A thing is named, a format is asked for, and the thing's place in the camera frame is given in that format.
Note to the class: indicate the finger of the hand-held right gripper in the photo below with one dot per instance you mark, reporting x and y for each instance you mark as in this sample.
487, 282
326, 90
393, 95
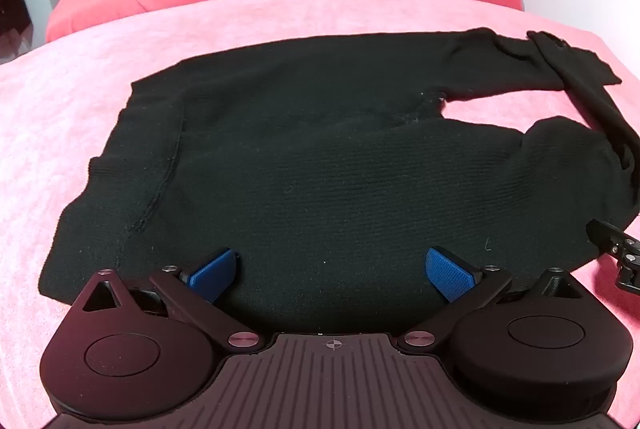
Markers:
600, 109
607, 234

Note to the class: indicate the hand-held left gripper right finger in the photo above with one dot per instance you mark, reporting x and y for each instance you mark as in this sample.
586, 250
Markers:
450, 276

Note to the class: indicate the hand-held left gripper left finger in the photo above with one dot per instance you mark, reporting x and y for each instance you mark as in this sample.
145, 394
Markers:
215, 276

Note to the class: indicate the black knit pants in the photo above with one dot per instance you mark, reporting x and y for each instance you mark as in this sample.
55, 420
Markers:
320, 149

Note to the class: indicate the pink fleece blanket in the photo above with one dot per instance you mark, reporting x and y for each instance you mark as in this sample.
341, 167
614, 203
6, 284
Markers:
75, 119

